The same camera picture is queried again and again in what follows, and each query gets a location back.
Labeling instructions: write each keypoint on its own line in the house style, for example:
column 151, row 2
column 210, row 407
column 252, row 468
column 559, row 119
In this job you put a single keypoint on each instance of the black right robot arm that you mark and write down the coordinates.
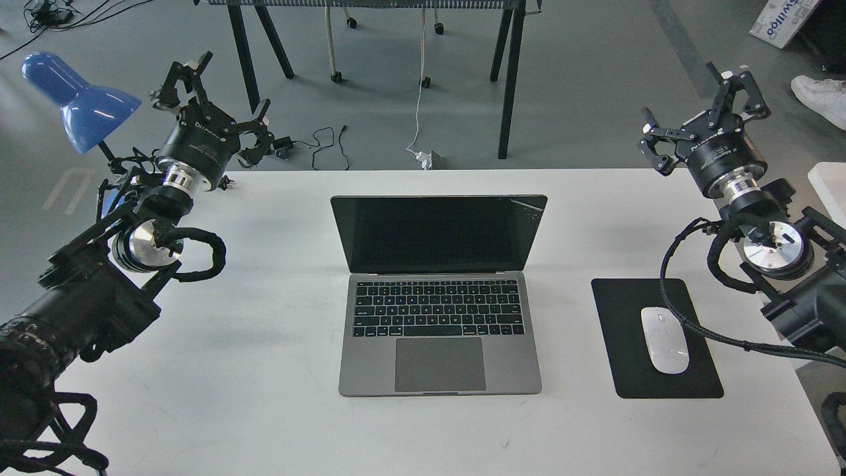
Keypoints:
column 799, row 265

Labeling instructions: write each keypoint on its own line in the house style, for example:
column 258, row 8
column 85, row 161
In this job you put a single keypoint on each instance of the white cardboard box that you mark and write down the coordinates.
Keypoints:
column 779, row 21

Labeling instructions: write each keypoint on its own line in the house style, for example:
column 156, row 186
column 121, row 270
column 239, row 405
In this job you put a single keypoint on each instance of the white computer mouse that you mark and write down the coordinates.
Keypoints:
column 665, row 340

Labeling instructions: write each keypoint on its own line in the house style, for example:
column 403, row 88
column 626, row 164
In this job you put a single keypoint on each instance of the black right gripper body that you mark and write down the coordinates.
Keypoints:
column 715, row 153

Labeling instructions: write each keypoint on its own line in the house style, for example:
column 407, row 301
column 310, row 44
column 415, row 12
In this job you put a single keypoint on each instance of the black frame background table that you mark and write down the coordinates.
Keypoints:
column 364, row 38

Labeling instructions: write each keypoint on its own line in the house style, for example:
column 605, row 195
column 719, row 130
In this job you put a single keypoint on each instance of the white power adapter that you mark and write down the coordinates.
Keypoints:
column 431, row 161

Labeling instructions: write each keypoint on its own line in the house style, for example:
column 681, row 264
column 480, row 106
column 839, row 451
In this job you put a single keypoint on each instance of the black mouse pad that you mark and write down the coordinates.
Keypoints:
column 618, row 303

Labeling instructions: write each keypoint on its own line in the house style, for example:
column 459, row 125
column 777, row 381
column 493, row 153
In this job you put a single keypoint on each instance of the black cable bundle floor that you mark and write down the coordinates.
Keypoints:
column 41, row 17

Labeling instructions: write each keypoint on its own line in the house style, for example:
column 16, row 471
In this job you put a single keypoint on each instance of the white side table corner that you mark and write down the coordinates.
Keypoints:
column 828, row 180

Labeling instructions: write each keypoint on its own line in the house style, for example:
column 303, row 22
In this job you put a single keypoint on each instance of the white sneaker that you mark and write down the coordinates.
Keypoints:
column 826, row 97

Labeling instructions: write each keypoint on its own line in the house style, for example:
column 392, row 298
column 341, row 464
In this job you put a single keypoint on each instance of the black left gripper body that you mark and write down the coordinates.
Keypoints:
column 198, row 142

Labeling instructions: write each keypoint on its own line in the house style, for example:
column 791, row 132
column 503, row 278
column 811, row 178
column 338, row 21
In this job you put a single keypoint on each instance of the blue desk lamp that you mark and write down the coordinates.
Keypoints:
column 89, row 113

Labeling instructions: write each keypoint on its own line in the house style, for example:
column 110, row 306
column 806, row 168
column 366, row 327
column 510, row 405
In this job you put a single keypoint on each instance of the grey open laptop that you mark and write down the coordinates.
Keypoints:
column 437, row 300

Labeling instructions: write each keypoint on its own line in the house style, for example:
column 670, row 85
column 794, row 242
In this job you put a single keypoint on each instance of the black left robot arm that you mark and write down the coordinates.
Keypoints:
column 101, row 287

